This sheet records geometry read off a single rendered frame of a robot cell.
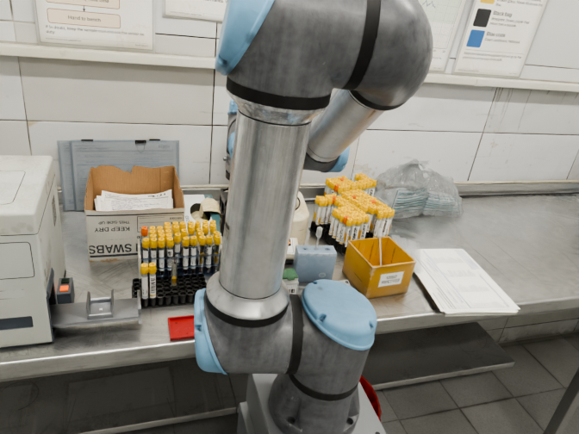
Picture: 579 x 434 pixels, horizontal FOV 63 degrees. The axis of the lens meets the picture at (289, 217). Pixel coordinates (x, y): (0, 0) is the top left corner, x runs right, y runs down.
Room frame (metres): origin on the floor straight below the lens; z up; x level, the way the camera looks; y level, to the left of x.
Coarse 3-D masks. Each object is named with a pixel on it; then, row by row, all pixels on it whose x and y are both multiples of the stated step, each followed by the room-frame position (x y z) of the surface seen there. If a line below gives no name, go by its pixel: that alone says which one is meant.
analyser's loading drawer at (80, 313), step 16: (64, 304) 0.78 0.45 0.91; (80, 304) 0.79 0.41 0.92; (96, 304) 0.80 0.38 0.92; (112, 304) 0.77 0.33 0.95; (128, 304) 0.81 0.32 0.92; (64, 320) 0.73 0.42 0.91; (80, 320) 0.74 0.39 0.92; (96, 320) 0.75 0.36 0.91; (112, 320) 0.76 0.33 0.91; (128, 320) 0.77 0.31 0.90
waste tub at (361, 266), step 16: (352, 240) 1.12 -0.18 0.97; (368, 240) 1.14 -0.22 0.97; (384, 240) 1.16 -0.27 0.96; (352, 256) 1.08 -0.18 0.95; (368, 256) 1.15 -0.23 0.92; (384, 256) 1.16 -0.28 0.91; (400, 256) 1.11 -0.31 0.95; (352, 272) 1.07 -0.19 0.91; (368, 272) 1.01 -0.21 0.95; (384, 272) 1.02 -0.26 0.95; (400, 272) 1.04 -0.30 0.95; (368, 288) 1.00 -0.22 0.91; (384, 288) 1.02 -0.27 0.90; (400, 288) 1.04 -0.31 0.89
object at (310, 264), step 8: (296, 248) 1.04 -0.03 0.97; (304, 248) 1.05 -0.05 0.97; (312, 248) 1.05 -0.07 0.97; (320, 248) 1.06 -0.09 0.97; (328, 248) 1.06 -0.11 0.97; (296, 256) 1.03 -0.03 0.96; (304, 256) 1.02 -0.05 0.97; (312, 256) 1.03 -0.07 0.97; (320, 256) 1.03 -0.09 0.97; (328, 256) 1.04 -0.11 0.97; (336, 256) 1.04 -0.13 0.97; (296, 264) 1.02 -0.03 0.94; (304, 264) 1.02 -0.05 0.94; (312, 264) 1.03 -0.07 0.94; (320, 264) 1.03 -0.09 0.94; (328, 264) 1.04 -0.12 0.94; (296, 272) 1.02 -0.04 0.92; (304, 272) 1.02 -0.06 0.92; (312, 272) 1.03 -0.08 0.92; (320, 272) 1.03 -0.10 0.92; (328, 272) 1.04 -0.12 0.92; (304, 280) 1.02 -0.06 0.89; (312, 280) 1.03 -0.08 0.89
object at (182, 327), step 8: (168, 320) 0.81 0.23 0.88; (176, 320) 0.82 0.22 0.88; (184, 320) 0.83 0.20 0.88; (192, 320) 0.83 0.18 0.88; (176, 328) 0.80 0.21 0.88; (184, 328) 0.80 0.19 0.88; (192, 328) 0.81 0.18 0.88; (176, 336) 0.78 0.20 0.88; (184, 336) 0.77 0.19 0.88; (192, 336) 0.78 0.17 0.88
